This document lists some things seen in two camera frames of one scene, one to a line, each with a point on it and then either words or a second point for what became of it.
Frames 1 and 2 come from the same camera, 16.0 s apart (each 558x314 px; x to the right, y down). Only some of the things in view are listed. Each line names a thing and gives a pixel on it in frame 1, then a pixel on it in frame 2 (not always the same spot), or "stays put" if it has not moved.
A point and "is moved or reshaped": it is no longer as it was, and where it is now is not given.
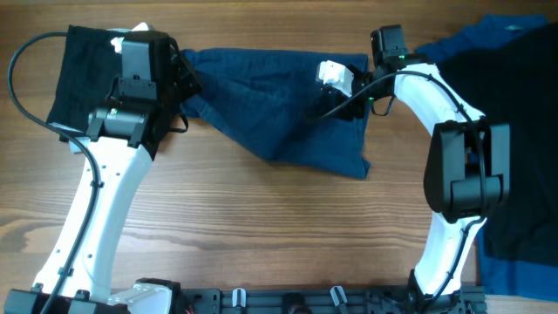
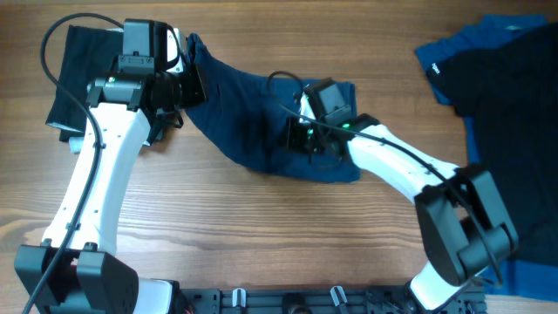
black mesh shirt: x=513 y=81 stays put
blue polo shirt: x=531 y=282 stays put
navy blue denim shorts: x=264 y=100 is moved or reshaped
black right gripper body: x=356 y=104 -> x=303 y=138
